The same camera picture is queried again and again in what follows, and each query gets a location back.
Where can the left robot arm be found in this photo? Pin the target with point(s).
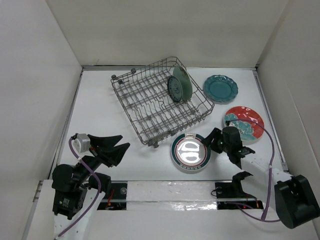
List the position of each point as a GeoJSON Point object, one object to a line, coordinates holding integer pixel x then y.
{"type": "Point", "coordinates": [79, 188]}

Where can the white green rimmed plate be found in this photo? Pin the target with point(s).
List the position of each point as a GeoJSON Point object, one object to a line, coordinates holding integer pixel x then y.
{"type": "Point", "coordinates": [189, 154]}

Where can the red teal floral plate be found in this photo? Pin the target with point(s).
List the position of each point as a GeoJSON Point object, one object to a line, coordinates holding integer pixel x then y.
{"type": "Point", "coordinates": [248, 122]}

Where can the teal scalloped plate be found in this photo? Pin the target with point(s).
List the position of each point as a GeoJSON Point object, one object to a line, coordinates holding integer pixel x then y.
{"type": "Point", "coordinates": [220, 88]}

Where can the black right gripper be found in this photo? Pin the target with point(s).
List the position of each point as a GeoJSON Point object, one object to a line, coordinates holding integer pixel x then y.
{"type": "Point", "coordinates": [215, 134]}

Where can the blue patterned small plate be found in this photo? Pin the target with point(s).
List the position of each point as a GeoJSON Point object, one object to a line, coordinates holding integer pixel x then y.
{"type": "Point", "coordinates": [174, 88]}

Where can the light green floral plate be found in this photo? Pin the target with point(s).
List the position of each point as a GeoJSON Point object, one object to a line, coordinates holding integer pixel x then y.
{"type": "Point", "coordinates": [184, 79]}

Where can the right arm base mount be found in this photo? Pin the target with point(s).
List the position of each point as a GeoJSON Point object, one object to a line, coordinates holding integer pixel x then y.
{"type": "Point", "coordinates": [230, 194]}

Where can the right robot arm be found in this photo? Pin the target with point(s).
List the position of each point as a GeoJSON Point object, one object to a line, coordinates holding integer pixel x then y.
{"type": "Point", "coordinates": [290, 196]}

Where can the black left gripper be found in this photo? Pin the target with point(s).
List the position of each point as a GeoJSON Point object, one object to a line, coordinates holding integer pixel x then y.
{"type": "Point", "coordinates": [98, 144]}

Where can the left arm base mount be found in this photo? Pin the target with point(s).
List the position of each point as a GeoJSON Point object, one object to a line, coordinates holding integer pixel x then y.
{"type": "Point", "coordinates": [116, 200]}

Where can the grey wire dish rack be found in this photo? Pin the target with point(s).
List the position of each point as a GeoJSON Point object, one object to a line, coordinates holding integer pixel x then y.
{"type": "Point", "coordinates": [143, 94]}

